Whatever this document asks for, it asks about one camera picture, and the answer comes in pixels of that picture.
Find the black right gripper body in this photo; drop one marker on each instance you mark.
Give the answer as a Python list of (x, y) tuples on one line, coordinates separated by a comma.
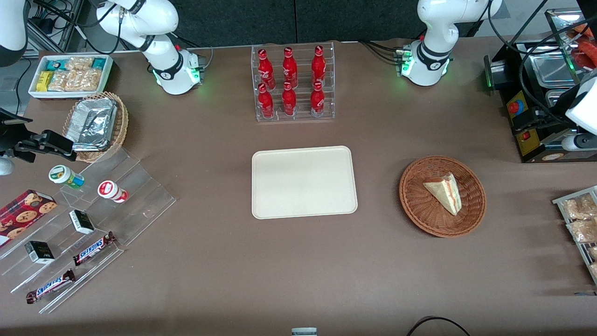
[(10, 138)]

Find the triangular sandwich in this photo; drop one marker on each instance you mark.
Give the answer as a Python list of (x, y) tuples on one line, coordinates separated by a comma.
[(445, 191)]

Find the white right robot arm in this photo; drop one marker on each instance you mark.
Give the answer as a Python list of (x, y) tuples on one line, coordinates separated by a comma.
[(161, 51)]

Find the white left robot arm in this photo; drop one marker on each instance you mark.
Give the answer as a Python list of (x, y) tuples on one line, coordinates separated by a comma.
[(429, 28)]

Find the light tan wicker basket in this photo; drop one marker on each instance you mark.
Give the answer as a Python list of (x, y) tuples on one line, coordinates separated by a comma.
[(122, 126)]

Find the brown wicker basket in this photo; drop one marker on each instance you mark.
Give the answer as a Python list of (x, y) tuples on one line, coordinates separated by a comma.
[(419, 205)]

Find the cream plastic tray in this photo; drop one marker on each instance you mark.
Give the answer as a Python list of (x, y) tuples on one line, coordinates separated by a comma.
[(303, 182)]

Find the black food warmer machine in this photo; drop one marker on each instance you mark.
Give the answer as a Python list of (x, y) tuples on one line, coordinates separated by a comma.
[(531, 144)]

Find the steel food pan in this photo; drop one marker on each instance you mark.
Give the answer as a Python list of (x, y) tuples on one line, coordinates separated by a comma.
[(552, 67), (557, 98)]

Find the green lid yoghurt cup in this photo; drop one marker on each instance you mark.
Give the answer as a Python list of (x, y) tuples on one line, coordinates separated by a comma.
[(63, 175)]

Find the silver foil packet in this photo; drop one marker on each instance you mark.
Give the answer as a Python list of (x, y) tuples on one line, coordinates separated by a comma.
[(95, 106), (91, 130)]

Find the white plastic snack bin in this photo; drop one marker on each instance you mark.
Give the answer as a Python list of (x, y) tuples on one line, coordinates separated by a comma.
[(32, 91)]

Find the black box with green light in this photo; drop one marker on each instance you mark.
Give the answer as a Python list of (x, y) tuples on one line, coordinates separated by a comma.
[(498, 74)]

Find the red tartan cookie box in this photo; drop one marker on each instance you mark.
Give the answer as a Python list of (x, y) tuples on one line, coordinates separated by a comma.
[(23, 214)]

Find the yellow snack packet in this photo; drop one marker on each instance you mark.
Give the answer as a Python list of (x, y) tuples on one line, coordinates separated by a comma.
[(44, 81)]

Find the clear granola snack bag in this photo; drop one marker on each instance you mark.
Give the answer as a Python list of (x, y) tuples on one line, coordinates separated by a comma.
[(79, 63), (74, 81), (58, 81), (92, 80)]

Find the clear nut snack bag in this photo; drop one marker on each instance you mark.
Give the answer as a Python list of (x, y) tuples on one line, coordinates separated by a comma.
[(592, 253), (584, 231), (580, 207), (593, 270)]

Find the red lid yoghurt cup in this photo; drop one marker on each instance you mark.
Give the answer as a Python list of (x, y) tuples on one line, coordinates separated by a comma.
[(109, 190)]

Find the red sausages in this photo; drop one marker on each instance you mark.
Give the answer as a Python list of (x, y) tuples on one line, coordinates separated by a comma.
[(587, 49)]

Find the small black carton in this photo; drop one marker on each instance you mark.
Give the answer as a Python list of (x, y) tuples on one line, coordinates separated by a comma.
[(39, 252), (82, 222)]

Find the teal snack packet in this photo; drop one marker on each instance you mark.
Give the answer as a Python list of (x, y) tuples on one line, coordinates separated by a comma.
[(99, 63), (56, 64)]

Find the clear acrylic stepped shelf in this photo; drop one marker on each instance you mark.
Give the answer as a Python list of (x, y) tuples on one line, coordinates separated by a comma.
[(140, 205)]

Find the brown Snickers bar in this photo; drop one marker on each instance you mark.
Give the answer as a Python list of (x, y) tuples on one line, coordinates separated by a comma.
[(93, 249), (50, 286)]

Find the red cola bottle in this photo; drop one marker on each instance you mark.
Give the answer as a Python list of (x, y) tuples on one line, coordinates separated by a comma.
[(289, 67), (265, 70), (318, 65), (317, 100), (266, 102), (289, 100)]

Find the clear acrylic bottle rack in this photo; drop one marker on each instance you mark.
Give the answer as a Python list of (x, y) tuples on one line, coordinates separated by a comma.
[(303, 116)]

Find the white grey device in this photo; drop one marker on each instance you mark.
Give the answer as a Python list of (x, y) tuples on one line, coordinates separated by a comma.
[(304, 332)]

